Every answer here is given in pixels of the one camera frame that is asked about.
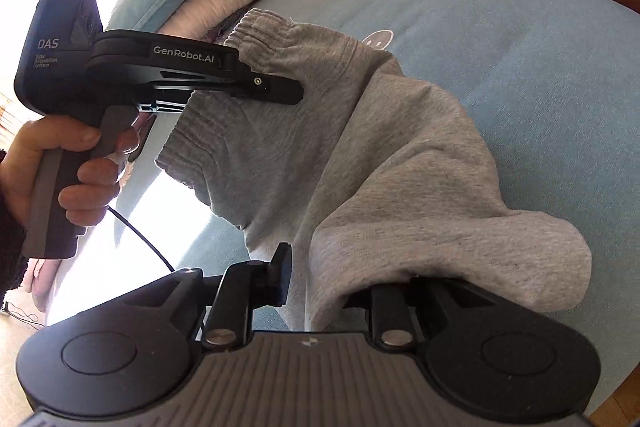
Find teal floral bed sheet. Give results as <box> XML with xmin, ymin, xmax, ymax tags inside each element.
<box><xmin>44</xmin><ymin>0</ymin><xmax>640</xmax><ymax>417</ymax></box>

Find person left hand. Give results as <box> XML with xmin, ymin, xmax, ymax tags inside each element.
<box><xmin>1</xmin><ymin>115</ymin><xmax>139</xmax><ymax>229</ymax></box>

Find grey sweatpants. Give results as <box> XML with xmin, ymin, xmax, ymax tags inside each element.
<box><xmin>156</xmin><ymin>9</ymin><xmax>591</xmax><ymax>331</ymax></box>

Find person left forearm black sleeve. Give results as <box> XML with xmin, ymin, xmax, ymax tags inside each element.
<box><xmin>1</xmin><ymin>142</ymin><xmax>34</xmax><ymax>298</ymax></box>

